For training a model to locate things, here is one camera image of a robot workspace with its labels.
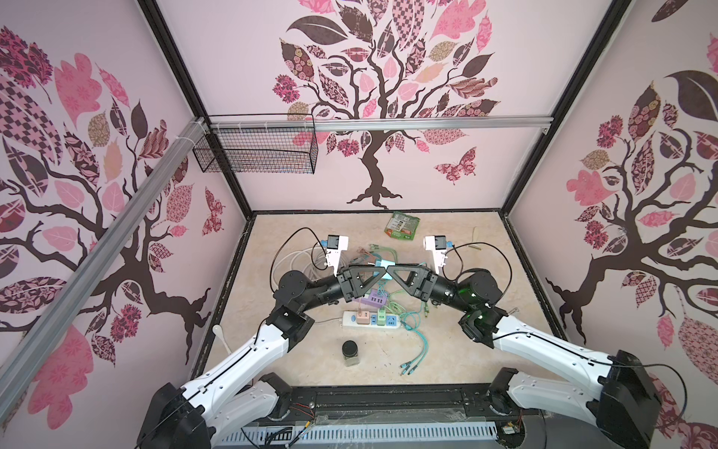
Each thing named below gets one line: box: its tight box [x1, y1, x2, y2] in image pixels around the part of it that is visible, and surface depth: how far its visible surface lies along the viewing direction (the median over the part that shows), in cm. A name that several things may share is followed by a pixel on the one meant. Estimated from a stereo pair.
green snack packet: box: [384, 211, 421, 241], surface depth 117 cm
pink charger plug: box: [356, 310, 371, 325], surface depth 85 cm
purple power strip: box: [352, 288, 388, 308], surface depth 93 cm
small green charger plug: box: [376, 307, 387, 327], surface depth 85 cm
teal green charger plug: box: [374, 259, 397, 270], surface depth 60 cm
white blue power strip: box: [342, 311, 403, 330], surface depth 87 cm
